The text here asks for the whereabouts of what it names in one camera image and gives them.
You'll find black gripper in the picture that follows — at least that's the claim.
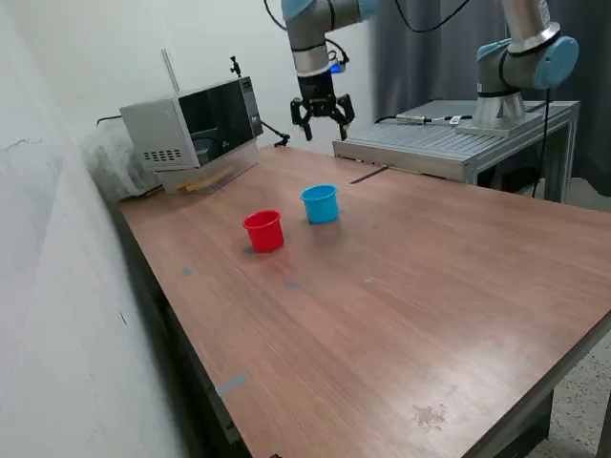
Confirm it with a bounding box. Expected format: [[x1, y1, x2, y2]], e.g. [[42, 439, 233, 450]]
[[289, 71, 356, 142]]

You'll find brown wooden strip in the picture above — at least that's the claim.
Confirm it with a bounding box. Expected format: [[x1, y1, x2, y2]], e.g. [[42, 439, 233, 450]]
[[350, 165, 389, 185]]

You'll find clear plastic box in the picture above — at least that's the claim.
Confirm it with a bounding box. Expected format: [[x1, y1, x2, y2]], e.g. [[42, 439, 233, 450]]
[[157, 141, 262, 196]]

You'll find blue plastic cup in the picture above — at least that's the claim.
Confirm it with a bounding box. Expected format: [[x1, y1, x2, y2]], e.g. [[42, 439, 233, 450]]
[[299, 184, 341, 225]]

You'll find aluminium profile robot stand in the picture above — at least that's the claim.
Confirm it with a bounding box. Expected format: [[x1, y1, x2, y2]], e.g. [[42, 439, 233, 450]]
[[332, 98, 581, 204]]

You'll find silver microwave oven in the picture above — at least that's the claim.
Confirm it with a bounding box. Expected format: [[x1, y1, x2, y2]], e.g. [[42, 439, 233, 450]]
[[118, 75, 264, 176]]

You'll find red plastic cup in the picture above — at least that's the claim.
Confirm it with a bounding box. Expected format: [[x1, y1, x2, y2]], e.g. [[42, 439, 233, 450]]
[[242, 208, 285, 254]]

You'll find aluminium base mounting plate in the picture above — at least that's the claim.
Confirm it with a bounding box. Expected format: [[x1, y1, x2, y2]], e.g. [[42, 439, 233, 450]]
[[455, 121, 531, 139]]

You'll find white metal rod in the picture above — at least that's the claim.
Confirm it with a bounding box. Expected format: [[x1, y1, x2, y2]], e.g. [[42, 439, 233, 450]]
[[160, 47, 181, 93]]

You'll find clear plastic bag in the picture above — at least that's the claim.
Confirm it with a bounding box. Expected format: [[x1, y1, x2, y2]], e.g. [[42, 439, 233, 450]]
[[80, 126, 163, 201]]

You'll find grey tape strip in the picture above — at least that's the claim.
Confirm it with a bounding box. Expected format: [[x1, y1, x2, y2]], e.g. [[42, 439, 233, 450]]
[[215, 373, 248, 397]]

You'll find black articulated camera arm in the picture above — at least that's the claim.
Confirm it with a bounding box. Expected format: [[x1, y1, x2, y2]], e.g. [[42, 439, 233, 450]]
[[260, 118, 291, 149]]

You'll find white cable with silver connector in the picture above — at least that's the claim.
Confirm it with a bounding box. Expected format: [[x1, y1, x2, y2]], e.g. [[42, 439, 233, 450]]
[[374, 113, 474, 126]]

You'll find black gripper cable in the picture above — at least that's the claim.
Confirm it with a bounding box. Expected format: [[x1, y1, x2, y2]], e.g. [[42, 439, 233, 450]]
[[263, 0, 474, 66]]

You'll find thick black cable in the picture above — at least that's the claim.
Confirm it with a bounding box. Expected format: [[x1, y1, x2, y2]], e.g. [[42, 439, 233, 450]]
[[532, 88, 554, 199]]

